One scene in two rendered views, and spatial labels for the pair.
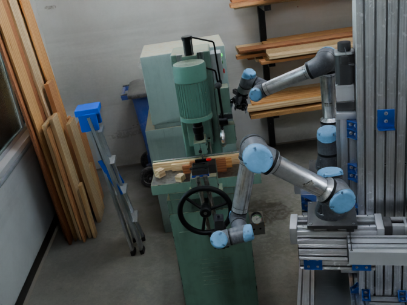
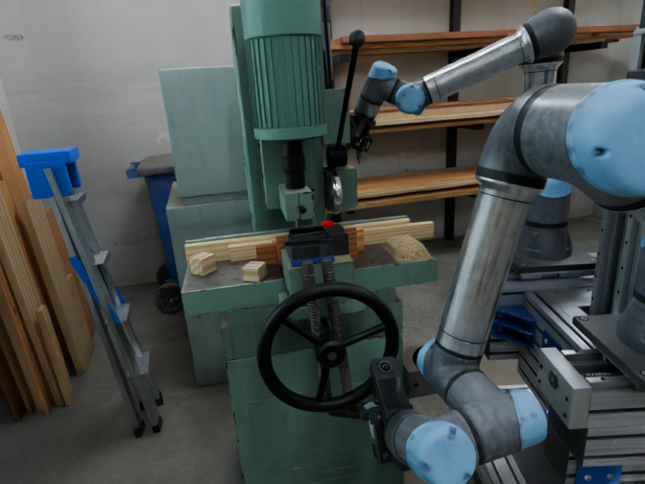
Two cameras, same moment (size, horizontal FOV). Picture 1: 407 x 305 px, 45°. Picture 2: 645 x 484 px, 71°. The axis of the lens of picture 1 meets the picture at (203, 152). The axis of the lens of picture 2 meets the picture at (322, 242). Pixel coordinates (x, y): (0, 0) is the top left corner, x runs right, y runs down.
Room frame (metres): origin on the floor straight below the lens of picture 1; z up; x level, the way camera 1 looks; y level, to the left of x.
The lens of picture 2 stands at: (1.43, 0.23, 1.30)
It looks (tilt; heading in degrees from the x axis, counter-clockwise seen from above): 19 degrees down; 346
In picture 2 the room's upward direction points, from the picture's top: 4 degrees counter-clockwise
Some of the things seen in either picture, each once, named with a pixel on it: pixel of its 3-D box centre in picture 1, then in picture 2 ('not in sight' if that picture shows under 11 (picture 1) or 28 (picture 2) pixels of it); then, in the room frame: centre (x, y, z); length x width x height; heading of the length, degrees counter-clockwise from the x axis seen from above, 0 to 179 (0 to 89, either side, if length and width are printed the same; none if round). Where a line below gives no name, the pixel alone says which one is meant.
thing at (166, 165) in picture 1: (205, 161); (301, 240); (2.56, 0.00, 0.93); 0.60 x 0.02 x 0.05; 86
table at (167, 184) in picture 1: (206, 180); (312, 278); (2.43, 0.01, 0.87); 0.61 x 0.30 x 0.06; 86
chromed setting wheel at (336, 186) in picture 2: (222, 137); (334, 192); (2.66, -0.12, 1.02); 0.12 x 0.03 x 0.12; 176
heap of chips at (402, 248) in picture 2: not in sight; (405, 243); (2.43, -0.24, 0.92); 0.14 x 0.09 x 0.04; 176
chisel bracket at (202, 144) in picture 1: (201, 145); (297, 203); (2.56, 0.01, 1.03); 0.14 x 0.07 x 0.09; 176
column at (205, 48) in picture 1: (198, 108); (278, 140); (2.83, -0.01, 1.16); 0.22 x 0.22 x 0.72; 86
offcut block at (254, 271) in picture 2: (180, 177); (254, 271); (2.41, 0.14, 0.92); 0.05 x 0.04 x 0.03; 147
